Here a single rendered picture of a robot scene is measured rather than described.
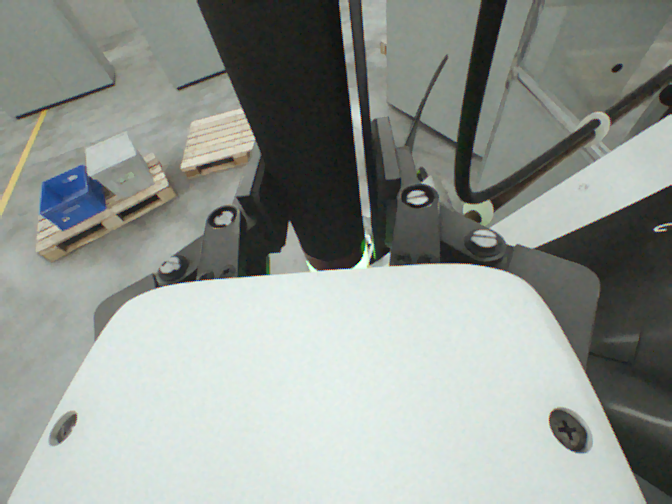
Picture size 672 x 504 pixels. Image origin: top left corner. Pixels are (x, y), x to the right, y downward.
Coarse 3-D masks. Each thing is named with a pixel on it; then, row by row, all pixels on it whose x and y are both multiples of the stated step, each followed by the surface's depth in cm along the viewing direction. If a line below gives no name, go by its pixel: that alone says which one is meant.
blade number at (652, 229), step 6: (660, 222) 18; (666, 222) 18; (642, 228) 19; (648, 228) 18; (654, 228) 18; (660, 228) 18; (666, 228) 17; (642, 234) 18; (648, 234) 18; (654, 234) 18; (660, 234) 17; (666, 234) 17; (642, 240) 18
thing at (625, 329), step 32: (608, 224) 22; (640, 224) 19; (576, 256) 21; (608, 256) 19; (640, 256) 17; (608, 288) 16; (640, 288) 15; (608, 320) 15; (640, 320) 14; (608, 352) 14; (640, 352) 13; (608, 384) 13; (640, 384) 12; (608, 416) 12; (640, 416) 11; (640, 448) 11
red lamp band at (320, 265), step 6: (300, 246) 13; (360, 246) 13; (354, 252) 13; (360, 252) 13; (306, 258) 14; (312, 258) 13; (342, 258) 13; (348, 258) 13; (354, 258) 13; (360, 258) 14; (312, 264) 13; (318, 264) 13; (324, 264) 13; (330, 264) 13; (336, 264) 13; (342, 264) 13; (348, 264) 13; (354, 264) 13; (318, 270) 14; (324, 270) 13
